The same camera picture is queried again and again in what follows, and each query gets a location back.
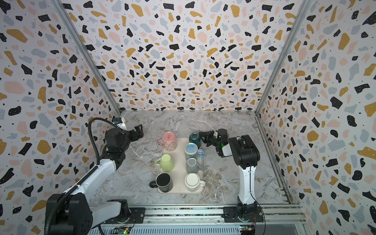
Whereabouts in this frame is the right aluminium corner post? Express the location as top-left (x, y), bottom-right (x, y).
top-left (255, 0), bottom-right (312, 116)

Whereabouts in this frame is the left green circuit board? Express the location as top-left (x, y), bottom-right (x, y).
top-left (112, 226), bottom-right (132, 235)

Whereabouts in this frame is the grey mug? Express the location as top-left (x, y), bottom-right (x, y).
top-left (186, 158), bottom-right (204, 174)

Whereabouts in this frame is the aluminium corner post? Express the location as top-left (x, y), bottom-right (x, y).
top-left (255, 0), bottom-right (312, 116)
top-left (51, 1), bottom-right (121, 116)

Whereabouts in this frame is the left aluminium corner post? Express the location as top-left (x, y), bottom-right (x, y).
top-left (51, 1), bottom-right (121, 116)

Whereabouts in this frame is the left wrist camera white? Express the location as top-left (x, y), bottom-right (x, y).
top-left (112, 117), bottom-right (127, 131)

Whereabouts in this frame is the right circuit board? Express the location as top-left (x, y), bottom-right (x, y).
top-left (240, 225), bottom-right (256, 235)

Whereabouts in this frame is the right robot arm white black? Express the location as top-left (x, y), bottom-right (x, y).
top-left (199, 129), bottom-right (260, 222)

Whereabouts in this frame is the light blue butterfly mug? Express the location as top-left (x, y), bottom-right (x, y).
top-left (184, 143), bottom-right (205, 160)

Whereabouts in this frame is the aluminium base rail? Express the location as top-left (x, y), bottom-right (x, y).
top-left (87, 204), bottom-right (310, 235)

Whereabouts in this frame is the dark green mug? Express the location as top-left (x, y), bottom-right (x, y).
top-left (189, 132), bottom-right (201, 149)

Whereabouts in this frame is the pink patterned mug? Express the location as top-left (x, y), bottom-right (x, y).
top-left (157, 132), bottom-right (177, 151)

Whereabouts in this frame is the cream rectangular tray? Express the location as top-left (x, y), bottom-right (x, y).
top-left (156, 137), bottom-right (204, 194)

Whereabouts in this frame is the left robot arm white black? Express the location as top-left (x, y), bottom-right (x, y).
top-left (44, 125), bottom-right (144, 235)

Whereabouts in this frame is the black mug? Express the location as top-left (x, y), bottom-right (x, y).
top-left (149, 172), bottom-right (173, 193)

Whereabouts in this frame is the light green mug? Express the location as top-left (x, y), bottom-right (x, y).
top-left (155, 154), bottom-right (175, 172)

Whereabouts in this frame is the white mug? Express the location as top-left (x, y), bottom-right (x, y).
top-left (185, 173), bottom-right (206, 192)

